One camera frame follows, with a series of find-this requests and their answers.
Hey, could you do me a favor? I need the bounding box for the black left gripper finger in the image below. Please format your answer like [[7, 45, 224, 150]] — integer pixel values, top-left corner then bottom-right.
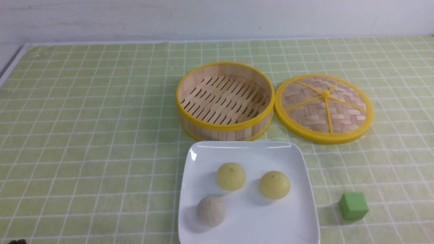
[[8, 239, 27, 244]]

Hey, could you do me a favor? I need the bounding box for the pale white steamed bun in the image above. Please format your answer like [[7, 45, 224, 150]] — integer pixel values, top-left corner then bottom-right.
[[196, 196, 227, 228]]

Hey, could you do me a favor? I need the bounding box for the yellow steamed bun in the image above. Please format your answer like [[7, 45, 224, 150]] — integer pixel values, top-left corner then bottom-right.
[[259, 170, 291, 200], [216, 162, 246, 191]]

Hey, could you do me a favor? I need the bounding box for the white square plate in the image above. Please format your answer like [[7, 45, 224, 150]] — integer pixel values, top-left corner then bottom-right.
[[178, 141, 320, 244]]

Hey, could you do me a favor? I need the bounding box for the green checked tablecloth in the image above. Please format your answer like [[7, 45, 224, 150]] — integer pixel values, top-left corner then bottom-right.
[[0, 37, 434, 244]]

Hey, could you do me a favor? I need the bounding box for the bamboo steamer basket yellow rim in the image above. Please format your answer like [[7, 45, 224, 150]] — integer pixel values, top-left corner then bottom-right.
[[176, 62, 275, 141]]

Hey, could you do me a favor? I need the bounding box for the green cube block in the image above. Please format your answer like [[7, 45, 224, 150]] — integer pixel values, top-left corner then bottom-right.
[[338, 192, 369, 221]]

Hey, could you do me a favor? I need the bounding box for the woven bamboo steamer lid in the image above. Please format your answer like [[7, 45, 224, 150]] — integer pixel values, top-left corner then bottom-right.
[[274, 74, 375, 145]]

